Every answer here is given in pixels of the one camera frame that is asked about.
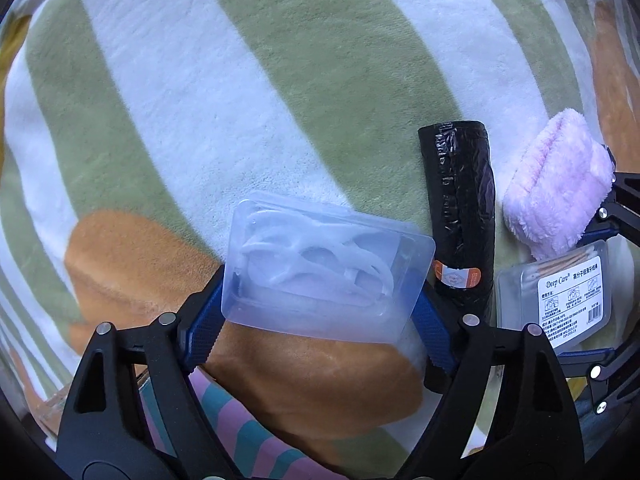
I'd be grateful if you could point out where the pink fluffy headband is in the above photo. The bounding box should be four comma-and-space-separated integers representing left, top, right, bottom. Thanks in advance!
502, 108, 615, 261

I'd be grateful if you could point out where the clear cotton swab box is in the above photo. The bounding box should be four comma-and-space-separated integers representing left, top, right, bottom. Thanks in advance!
497, 240, 612, 354

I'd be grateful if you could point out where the black trash bag roll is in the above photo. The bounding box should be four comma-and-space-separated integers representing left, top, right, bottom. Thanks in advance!
418, 120, 496, 320

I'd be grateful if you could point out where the clear floss pick case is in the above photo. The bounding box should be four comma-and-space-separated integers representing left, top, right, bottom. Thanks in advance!
221, 192, 436, 344

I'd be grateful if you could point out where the cardboard box with pink lining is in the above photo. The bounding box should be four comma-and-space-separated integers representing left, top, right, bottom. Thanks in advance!
29, 366, 352, 480

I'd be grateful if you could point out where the striped floral blanket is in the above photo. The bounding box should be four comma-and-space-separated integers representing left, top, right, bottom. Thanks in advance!
0, 0, 640, 480

